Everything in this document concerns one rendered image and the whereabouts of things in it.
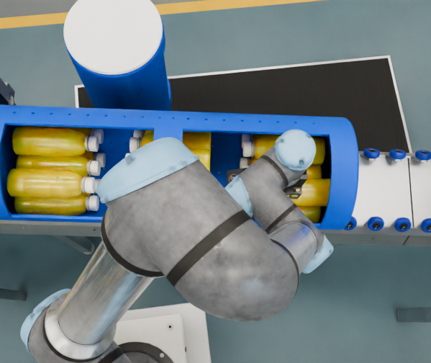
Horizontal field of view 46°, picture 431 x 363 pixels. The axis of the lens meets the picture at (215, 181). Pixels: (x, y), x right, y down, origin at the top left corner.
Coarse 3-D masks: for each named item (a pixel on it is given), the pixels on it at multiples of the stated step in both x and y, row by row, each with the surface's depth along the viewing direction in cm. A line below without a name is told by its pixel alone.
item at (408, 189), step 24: (360, 168) 148; (384, 168) 149; (408, 168) 149; (360, 192) 146; (384, 192) 147; (408, 192) 147; (360, 216) 145; (384, 216) 145; (408, 216) 145; (336, 240) 150; (360, 240) 149; (384, 240) 149; (408, 240) 149
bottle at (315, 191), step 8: (304, 184) 124; (312, 184) 125; (320, 184) 125; (328, 184) 125; (304, 192) 124; (312, 192) 124; (320, 192) 124; (328, 192) 124; (296, 200) 124; (304, 200) 124; (312, 200) 125; (320, 200) 125
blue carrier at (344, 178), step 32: (0, 128) 116; (96, 128) 137; (128, 128) 118; (160, 128) 118; (192, 128) 118; (224, 128) 119; (256, 128) 119; (288, 128) 120; (320, 128) 120; (352, 128) 121; (0, 160) 128; (224, 160) 143; (352, 160) 116; (0, 192) 116; (352, 192) 117; (320, 224) 125
